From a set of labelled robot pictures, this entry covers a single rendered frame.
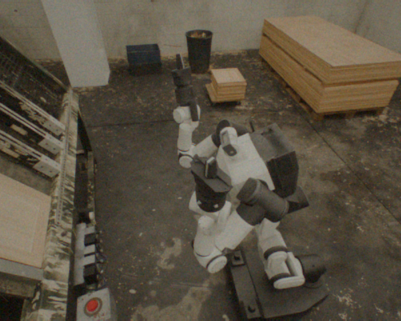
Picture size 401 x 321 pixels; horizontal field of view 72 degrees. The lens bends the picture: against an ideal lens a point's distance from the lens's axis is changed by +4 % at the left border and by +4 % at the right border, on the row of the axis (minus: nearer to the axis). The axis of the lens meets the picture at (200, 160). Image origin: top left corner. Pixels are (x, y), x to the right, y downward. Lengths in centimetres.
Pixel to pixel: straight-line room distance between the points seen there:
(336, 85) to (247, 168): 311
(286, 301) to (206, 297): 56
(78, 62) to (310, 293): 451
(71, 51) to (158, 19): 200
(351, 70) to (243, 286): 297
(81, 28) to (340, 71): 372
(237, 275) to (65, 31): 421
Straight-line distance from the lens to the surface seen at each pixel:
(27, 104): 217
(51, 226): 159
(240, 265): 212
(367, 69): 417
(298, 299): 213
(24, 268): 141
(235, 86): 412
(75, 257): 163
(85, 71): 513
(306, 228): 269
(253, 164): 105
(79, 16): 488
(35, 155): 182
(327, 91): 398
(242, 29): 657
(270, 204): 96
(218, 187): 65
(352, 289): 251
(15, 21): 669
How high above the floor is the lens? 204
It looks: 40 degrees down
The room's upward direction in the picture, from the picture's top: straight up
